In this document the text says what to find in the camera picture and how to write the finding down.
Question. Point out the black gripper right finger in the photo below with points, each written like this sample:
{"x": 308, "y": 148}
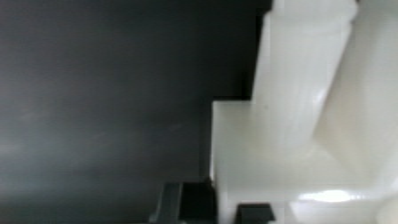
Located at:
{"x": 254, "y": 213}

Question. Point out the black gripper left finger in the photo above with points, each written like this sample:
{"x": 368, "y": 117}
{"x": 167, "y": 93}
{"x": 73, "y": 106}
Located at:
{"x": 187, "y": 204}

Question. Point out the white chair seat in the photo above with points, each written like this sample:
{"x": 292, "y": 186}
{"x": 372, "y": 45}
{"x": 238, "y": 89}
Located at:
{"x": 304, "y": 141}

